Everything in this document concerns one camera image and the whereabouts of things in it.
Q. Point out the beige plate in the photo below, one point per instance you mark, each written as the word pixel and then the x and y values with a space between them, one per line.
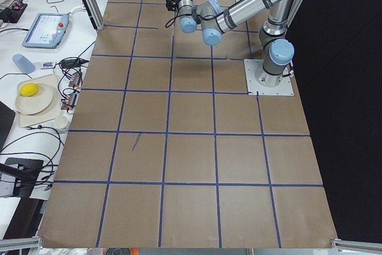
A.
pixel 37 103

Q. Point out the black laptop stand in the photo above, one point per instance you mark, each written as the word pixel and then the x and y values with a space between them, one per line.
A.
pixel 19 176

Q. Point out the beige tray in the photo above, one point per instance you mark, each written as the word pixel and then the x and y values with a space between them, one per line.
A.
pixel 51 112

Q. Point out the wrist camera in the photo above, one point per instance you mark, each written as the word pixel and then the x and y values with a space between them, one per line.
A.
pixel 172 5

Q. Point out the blue plastic cup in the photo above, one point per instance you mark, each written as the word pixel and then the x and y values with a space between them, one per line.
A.
pixel 23 64

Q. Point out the teach pendant near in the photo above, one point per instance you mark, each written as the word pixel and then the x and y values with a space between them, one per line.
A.
pixel 46 31

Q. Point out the white paper cup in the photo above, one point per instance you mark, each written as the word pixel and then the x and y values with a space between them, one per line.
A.
pixel 61 124

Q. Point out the yellow lemon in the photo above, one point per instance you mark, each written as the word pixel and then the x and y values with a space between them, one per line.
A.
pixel 29 90

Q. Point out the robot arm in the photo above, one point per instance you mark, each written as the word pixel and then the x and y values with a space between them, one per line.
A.
pixel 215 21

